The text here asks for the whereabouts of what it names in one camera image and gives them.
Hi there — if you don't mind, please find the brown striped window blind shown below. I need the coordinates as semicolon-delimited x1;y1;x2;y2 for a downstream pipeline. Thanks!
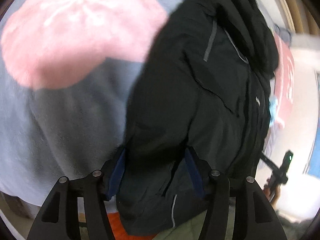
276;0;319;36

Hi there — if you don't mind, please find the grey pillow behind pink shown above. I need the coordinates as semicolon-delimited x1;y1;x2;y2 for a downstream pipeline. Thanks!
274;24;292;47

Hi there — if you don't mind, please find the black hooded jacket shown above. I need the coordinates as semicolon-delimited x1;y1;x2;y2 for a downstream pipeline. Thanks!
116;0;279;236

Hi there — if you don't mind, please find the grey floral bed blanket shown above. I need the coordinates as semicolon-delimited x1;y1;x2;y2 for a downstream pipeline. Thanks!
1;0;183;206

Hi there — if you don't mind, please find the pink patterned pillow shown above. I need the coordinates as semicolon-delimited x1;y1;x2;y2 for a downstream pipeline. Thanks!
269;34;295;129

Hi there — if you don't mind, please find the wall map poster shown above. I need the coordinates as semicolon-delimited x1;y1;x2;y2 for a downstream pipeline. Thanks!
304;71;319;179

